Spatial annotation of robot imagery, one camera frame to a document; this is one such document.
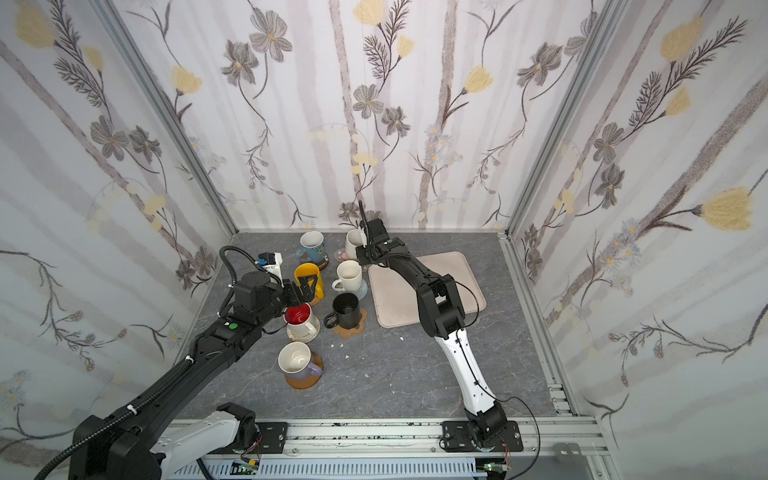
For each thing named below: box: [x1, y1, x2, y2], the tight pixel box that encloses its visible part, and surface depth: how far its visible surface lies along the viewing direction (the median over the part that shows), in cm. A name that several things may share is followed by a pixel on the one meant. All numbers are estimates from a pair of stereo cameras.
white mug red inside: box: [283, 302, 321, 343], surface depth 92 cm
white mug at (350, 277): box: [331, 260, 363, 293], surface depth 97 cm
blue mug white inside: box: [295, 230, 326, 264], surface depth 106 cm
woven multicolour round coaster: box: [286, 314, 321, 343], surface depth 92 cm
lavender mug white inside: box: [277, 341, 323, 379], surface depth 82 cm
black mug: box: [324, 293, 361, 330], surface depth 93 cm
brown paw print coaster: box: [332, 308, 368, 338], surface depth 95 cm
